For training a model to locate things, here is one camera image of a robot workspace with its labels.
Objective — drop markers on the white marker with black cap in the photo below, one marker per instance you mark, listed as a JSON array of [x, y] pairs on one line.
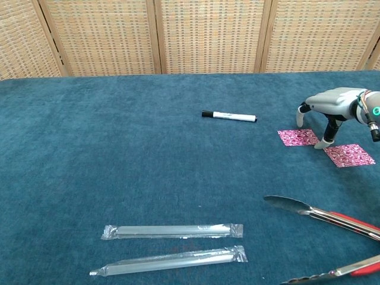
[[231, 116]]

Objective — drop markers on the woven rattan screen panel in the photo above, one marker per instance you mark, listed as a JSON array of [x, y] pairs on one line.
[[320, 35], [375, 62], [210, 35], [104, 38], [20, 44]]

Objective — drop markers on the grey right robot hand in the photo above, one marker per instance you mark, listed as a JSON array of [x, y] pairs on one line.
[[332, 102]]

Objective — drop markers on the blue velvet table cover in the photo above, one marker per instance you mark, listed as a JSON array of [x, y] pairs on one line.
[[118, 148]]

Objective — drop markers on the clear wrapped straw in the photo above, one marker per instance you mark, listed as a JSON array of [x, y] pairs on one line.
[[172, 262], [172, 231]]

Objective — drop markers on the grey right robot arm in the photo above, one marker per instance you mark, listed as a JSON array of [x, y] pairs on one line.
[[372, 101]]

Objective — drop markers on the pink patterned paper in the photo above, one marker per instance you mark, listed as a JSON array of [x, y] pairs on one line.
[[348, 155], [297, 137]]

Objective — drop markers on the metal tongs with red grips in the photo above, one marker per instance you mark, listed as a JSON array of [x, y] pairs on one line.
[[285, 203]]

